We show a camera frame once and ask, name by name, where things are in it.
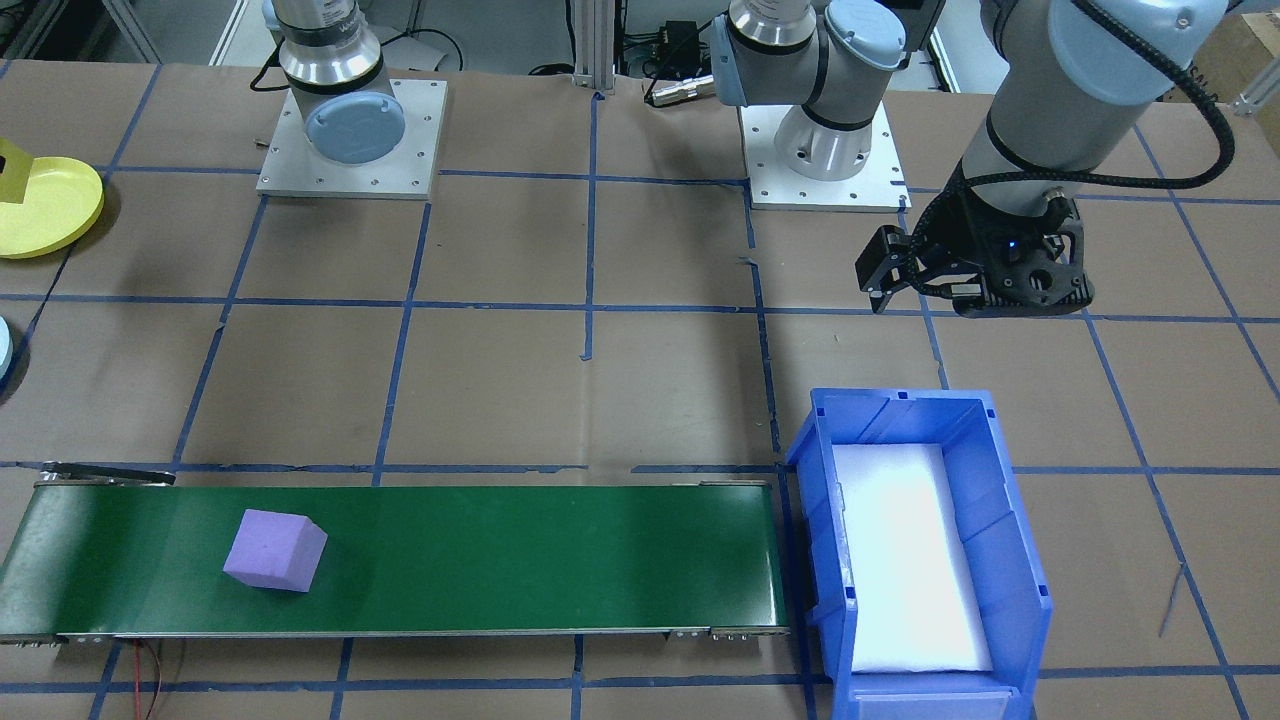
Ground silver cylindrical connector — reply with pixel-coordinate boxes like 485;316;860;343
645;74;717;107

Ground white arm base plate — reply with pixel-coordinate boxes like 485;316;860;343
256;78;449;202
737;100;912;212

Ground black adapter behind arm bases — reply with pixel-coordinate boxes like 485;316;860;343
655;20;703;66

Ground blue plastic bin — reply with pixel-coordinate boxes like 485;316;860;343
784;387;1055;720

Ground brown cardboard box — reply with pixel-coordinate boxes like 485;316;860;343
1190;10;1280;106

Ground yellow round plate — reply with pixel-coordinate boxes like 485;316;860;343
0;157;106;260

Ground purple foam block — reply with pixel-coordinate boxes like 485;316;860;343
221;507;330;594

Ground aluminium post behind arm bases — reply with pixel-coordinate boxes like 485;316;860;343
570;0;618;95

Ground red and black conveyor wires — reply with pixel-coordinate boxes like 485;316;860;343
130;638;171;720

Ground green conveyor belt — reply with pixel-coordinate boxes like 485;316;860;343
0;461;792;647

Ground yellow foam block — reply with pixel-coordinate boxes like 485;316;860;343
0;138;37;207

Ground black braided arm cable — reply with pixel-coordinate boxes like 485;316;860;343
898;0;1237;297

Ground V-shaped metal bar frame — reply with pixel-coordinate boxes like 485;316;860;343
0;0;166;65

